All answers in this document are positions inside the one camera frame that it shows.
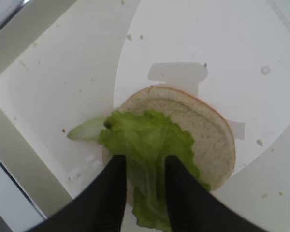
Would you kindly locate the green lettuce leaf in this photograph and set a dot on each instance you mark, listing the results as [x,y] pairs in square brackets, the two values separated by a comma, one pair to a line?
[146,139]

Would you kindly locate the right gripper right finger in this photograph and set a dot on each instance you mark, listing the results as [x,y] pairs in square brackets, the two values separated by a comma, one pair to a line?
[192,208]

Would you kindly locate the white metal tray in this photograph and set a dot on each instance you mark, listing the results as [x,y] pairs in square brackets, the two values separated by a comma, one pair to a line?
[64,61]

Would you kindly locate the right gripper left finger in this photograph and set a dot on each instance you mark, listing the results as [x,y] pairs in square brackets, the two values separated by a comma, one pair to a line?
[99,208]

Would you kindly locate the bun bottom on tray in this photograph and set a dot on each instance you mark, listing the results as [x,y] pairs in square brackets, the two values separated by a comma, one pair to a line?
[214,146]

